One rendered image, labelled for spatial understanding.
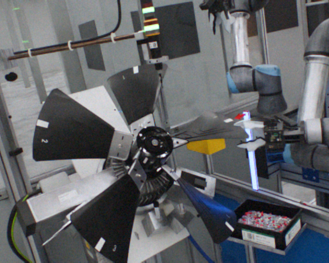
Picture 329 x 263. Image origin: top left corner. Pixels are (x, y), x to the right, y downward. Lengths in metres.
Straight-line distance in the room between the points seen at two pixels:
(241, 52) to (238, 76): 0.13
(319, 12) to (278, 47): 3.77
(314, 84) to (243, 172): 1.36
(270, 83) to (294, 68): 3.86
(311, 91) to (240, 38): 0.83
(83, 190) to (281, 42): 4.69
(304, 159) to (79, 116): 0.70
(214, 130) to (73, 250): 1.04
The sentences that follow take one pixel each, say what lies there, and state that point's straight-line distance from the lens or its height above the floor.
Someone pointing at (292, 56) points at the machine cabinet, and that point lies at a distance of 5.76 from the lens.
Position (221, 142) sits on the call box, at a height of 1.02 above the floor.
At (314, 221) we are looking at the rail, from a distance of 1.44.
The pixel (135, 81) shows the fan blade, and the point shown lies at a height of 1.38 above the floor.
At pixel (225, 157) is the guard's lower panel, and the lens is 2.41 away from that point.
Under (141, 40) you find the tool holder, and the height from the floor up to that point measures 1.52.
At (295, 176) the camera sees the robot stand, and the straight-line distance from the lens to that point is 1.99.
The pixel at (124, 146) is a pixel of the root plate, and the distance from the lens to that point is 1.20.
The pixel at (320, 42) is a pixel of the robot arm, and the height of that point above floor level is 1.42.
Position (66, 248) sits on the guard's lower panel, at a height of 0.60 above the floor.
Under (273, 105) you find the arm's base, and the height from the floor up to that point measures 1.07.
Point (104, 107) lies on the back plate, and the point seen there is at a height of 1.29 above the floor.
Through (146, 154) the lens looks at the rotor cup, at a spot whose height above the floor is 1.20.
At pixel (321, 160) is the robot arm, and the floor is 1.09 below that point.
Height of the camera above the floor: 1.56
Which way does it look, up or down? 16 degrees down
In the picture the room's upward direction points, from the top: 11 degrees counter-clockwise
